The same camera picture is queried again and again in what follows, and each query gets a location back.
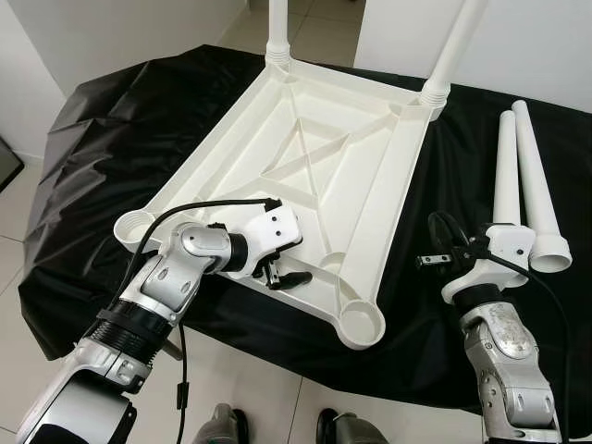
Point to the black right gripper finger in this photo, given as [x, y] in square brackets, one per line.
[437, 231]

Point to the white tapered plastic table leg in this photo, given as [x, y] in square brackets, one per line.
[453, 46]
[278, 23]
[505, 176]
[536, 194]

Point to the grey right robot foot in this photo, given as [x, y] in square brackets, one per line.
[356, 430]

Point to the grey robot foot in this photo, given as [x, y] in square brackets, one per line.
[220, 427]
[356, 430]

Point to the grey left robot foot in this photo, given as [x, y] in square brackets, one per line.
[220, 427]

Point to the black table cloth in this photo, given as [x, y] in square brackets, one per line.
[92, 139]

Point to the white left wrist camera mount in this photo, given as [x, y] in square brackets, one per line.
[275, 229]

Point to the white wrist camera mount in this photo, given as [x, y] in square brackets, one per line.
[509, 245]
[275, 229]

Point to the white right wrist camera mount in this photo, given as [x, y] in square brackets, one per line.
[509, 245]

